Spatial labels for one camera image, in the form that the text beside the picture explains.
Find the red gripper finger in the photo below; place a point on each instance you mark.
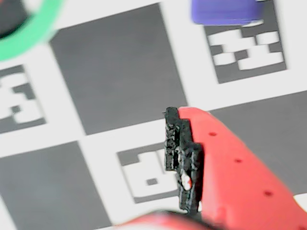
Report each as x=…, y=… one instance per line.
x=156, y=222
x=239, y=182

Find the blue cube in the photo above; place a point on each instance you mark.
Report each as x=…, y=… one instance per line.
x=223, y=12

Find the checkerboard marker mat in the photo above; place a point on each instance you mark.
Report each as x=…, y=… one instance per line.
x=115, y=72

